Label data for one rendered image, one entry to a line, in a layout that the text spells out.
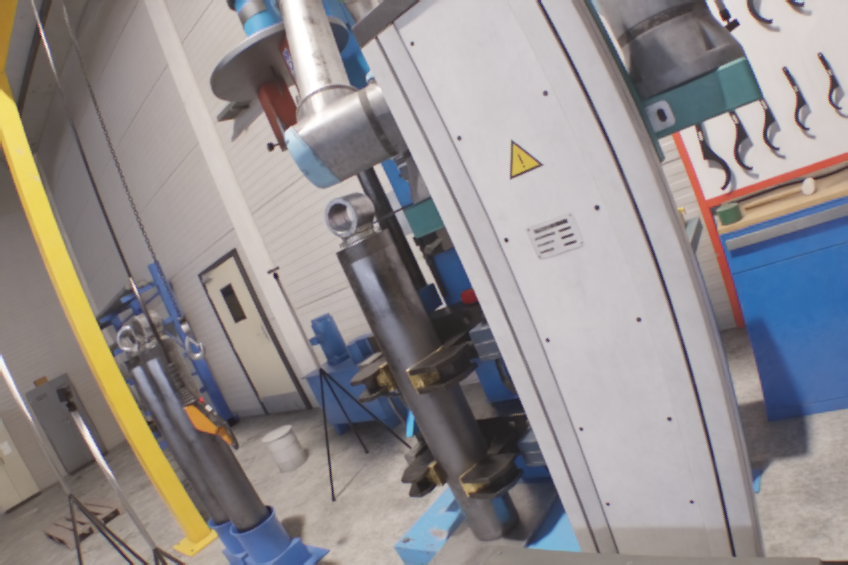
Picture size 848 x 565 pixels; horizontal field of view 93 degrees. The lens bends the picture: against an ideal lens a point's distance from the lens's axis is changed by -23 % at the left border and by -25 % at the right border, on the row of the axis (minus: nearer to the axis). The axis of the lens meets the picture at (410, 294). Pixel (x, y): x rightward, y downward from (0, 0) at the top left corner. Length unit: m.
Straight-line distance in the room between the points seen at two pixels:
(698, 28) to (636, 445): 0.62
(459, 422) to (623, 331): 1.28
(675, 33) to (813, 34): 2.64
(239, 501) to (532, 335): 2.28
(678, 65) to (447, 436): 1.57
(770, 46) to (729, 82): 2.60
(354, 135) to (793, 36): 2.81
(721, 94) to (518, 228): 0.35
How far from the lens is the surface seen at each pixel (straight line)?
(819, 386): 2.53
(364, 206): 1.88
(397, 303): 1.83
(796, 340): 2.41
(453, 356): 1.73
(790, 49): 3.35
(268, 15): 2.09
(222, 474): 2.82
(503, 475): 1.94
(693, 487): 0.87
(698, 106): 0.75
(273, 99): 2.16
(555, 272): 0.75
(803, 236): 2.26
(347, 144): 0.97
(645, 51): 0.76
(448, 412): 1.93
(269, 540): 2.94
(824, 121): 3.37
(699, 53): 0.74
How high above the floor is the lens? 1.43
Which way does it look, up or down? 6 degrees down
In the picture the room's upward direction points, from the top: 25 degrees counter-clockwise
